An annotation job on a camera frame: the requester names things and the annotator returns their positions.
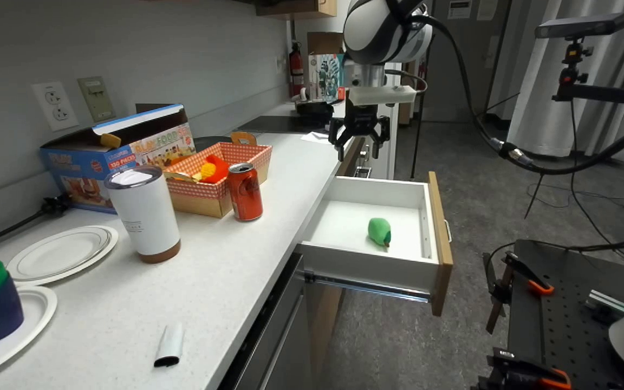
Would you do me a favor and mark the green toy pear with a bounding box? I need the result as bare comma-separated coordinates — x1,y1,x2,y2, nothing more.
366,214,394,251

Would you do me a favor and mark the orange-handled black clamp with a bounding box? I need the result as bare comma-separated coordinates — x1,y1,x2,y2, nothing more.
486,348,575,390
482,250,557,337

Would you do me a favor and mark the white drawer with wooden front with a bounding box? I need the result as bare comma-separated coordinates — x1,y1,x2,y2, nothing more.
298,169,455,318

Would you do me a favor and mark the red soda can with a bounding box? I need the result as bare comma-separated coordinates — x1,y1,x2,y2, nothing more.
225,161,264,224

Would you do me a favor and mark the black pot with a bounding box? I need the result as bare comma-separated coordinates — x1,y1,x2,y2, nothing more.
293,97,339,126

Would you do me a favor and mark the yellow toy fruit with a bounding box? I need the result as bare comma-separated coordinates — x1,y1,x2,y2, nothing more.
194,161,220,183

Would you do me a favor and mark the tall colourful cardboard box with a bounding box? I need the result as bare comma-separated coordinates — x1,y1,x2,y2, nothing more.
306,31,350,105

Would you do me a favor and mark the black perforated table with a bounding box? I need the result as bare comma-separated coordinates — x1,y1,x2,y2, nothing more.
473,238,624,390

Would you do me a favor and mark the black floor cable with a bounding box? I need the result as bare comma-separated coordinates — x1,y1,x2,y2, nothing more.
495,169,624,291

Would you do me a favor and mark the black camera on mount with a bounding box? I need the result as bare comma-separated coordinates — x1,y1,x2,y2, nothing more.
536,12,624,121

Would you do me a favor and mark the wooden lower cabinet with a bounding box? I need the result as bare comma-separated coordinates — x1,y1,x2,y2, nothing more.
339,137,402,183

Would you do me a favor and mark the wooden cabinet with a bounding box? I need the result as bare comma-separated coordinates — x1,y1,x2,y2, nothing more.
253,0,340,20
339,137,402,183

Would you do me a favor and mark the orange toy fruit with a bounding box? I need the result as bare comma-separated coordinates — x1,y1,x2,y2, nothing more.
202,152,232,185

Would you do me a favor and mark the blue cardboard box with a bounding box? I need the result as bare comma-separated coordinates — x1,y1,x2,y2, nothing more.
39,102,200,218

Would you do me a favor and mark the white wall outlet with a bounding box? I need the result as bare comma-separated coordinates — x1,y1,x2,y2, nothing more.
31,81,80,132

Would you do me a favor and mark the red fire extinguisher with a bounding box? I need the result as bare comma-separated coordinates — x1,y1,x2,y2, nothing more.
286,41,307,102

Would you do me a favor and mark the white paper plate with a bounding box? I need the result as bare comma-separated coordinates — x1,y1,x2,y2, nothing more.
7,224,121,286
0,282,60,389

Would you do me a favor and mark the white marker with black cap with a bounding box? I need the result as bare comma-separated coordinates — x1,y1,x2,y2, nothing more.
151,321,186,369

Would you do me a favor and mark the white curtain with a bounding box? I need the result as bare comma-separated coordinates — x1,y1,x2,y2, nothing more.
486,0,624,165

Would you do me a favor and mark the silver metal bracket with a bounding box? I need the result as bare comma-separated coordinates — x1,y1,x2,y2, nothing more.
584,289,624,321

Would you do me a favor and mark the black cooktop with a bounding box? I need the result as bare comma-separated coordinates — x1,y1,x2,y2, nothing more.
237,116,339,137

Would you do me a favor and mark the red checkered basket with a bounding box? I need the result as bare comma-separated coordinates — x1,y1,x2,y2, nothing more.
163,131,275,221

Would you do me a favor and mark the black power cord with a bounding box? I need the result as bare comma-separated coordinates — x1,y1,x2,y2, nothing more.
0,191,77,253

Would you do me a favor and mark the black dishwasher front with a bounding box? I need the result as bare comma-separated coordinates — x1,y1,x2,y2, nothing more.
216,251,307,390

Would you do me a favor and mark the white tumbler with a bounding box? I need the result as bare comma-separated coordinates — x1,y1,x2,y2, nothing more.
105,167,184,264

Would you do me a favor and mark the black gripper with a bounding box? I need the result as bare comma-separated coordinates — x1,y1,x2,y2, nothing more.
327,100,394,163

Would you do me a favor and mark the grey wall switch plate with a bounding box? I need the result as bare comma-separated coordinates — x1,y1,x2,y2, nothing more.
77,74,117,123

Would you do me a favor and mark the wooden upper cabinet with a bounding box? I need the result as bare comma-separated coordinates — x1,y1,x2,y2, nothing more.
253,0,340,20

